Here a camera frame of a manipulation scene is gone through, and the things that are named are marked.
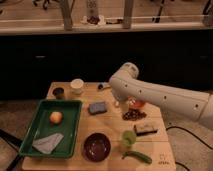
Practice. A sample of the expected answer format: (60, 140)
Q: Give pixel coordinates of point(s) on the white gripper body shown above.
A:
(122, 105)

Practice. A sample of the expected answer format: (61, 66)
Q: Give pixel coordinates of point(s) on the blue sponge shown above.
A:
(97, 108)

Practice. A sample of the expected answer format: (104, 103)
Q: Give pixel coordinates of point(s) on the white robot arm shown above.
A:
(196, 105)

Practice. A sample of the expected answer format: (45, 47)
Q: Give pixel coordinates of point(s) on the dark grape bunch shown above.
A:
(133, 115)

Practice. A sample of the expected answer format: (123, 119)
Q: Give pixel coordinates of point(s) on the orange bowl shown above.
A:
(135, 103)

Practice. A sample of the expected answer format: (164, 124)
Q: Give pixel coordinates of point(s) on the brown cake slice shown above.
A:
(144, 129)

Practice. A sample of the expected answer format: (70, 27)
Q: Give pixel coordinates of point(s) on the green cup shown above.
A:
(128, 138)

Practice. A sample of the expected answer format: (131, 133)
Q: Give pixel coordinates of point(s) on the dark red bowl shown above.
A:
(96, 147)

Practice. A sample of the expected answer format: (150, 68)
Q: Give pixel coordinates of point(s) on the white cup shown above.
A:
(77, 86)

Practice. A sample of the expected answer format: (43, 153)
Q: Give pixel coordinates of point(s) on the green pepper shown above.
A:
(138, 155)

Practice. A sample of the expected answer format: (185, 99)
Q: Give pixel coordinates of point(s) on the small dark cup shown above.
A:
(58, 93)

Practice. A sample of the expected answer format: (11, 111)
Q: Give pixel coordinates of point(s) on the orange fruit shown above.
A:
(56, 117)

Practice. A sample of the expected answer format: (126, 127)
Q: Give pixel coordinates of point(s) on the grey folded cloth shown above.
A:
(47, 144)

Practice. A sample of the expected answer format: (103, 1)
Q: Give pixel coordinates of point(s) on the green plastic tray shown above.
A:
(41, 127)

